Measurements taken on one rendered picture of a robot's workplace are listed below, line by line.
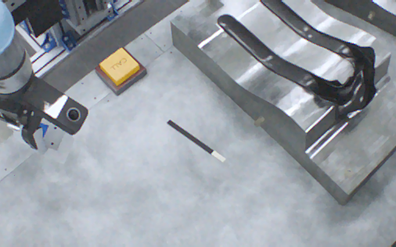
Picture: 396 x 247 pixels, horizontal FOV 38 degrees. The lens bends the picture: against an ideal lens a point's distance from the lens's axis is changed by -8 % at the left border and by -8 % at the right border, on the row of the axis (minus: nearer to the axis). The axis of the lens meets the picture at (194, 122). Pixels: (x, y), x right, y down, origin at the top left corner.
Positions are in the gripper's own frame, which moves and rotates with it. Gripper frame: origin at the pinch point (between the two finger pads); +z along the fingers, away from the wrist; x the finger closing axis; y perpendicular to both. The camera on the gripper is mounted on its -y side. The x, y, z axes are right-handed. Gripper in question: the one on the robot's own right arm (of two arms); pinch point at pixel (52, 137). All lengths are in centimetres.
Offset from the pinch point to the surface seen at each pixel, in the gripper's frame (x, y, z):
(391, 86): -36, -56, 9
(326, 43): -38, -40, 5
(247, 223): -1.5, -36.1, 15.0
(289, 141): -17.8, -38.7, 10.4
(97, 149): -6.1, -3.5, 14.9
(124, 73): -22.1, -3.2, 11.2
